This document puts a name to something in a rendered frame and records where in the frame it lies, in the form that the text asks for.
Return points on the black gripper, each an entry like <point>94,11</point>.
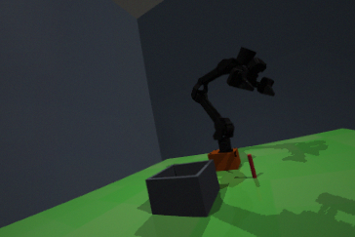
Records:
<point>240,79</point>

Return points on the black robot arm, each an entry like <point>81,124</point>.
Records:
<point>224,127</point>

